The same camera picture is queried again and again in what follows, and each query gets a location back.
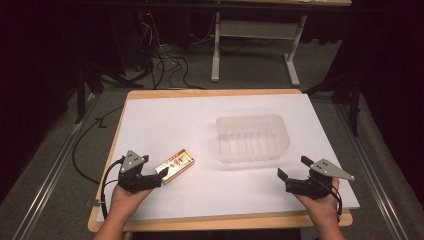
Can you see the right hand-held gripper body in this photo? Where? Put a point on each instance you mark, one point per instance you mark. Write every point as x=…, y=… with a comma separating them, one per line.
x=325, y=168

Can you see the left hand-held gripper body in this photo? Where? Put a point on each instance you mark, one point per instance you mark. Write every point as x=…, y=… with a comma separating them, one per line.
x=133, y=162

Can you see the small printed cardboard box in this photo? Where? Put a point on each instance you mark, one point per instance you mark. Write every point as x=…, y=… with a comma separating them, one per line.
x=176, y=164

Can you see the person's right hand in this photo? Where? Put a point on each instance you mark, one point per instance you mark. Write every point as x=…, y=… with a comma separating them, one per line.
x=321, y=208

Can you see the person's left hand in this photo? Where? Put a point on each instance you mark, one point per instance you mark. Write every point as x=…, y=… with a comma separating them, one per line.
x=125, y=203

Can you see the clear plastic container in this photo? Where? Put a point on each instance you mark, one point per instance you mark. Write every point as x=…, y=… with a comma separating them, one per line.
x=252, y=138

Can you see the black metal stand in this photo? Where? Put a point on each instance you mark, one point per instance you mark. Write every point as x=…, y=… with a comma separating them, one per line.
x=355, y=96
x=81, y=90

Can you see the metal floor rail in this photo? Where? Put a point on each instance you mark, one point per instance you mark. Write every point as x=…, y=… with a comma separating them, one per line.
x=370, y=170
x=53, y=170

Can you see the white desk frame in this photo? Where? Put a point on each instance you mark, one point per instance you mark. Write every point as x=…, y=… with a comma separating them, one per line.
x=256, y=30

